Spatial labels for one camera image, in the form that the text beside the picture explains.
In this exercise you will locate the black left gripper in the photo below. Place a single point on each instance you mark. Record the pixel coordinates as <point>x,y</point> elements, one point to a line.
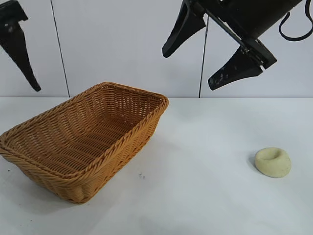
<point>12,11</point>

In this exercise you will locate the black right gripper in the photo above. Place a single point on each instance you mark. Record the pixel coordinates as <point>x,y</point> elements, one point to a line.
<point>244,14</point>

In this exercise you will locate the pale yellow egg yolk pastry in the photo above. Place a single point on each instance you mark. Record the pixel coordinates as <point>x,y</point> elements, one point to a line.
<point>281,169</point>

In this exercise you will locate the tan woven wicker basket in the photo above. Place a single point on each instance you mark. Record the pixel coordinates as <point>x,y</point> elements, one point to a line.
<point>73,147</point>

